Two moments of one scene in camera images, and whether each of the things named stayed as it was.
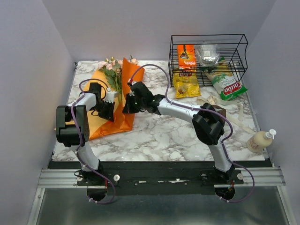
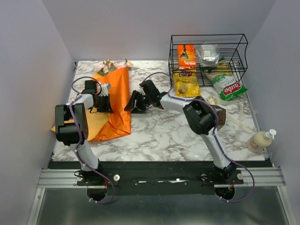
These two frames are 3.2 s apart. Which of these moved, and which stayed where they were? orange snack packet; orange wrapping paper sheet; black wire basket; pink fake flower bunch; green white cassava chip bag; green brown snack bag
Moved: orange wrapping paper sheet; pink fake flower bunch
Stayed: orange snack packet; black wire basket; green white cassava chip bag; green brown snack bag
